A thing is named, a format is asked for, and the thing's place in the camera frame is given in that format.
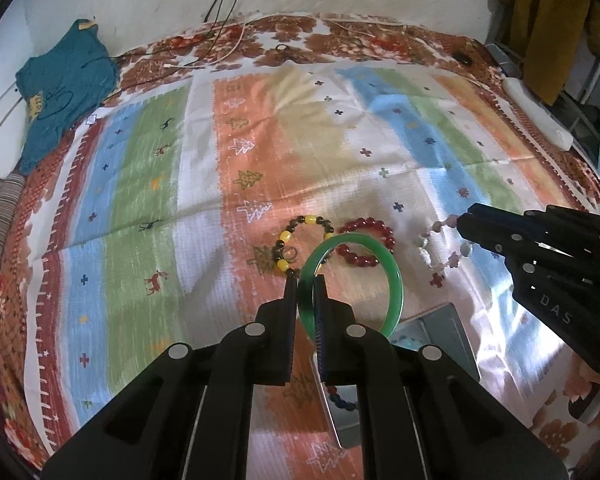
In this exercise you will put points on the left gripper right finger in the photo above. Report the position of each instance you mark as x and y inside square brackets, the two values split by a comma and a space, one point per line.
[421, 415]

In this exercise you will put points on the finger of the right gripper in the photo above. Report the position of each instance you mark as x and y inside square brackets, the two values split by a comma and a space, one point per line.
[540, 279]
[561, 241]

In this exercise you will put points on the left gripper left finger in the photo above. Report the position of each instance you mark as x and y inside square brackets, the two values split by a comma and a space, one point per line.
[187, 415]

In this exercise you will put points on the green jade bangle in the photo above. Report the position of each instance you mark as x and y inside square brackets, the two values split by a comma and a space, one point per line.
[356, 284]

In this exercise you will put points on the white long object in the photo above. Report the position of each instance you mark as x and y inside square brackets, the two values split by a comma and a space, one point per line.
[553, 132]

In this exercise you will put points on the striped colourful cloth mat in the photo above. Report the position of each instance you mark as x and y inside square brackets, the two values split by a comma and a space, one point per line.
[157, 217]

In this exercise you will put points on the mustard hanging garment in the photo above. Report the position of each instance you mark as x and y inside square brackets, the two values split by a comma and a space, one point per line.
[547, 34]

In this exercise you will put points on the teal folded garment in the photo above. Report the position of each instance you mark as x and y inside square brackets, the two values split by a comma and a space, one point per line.
[61, 86]

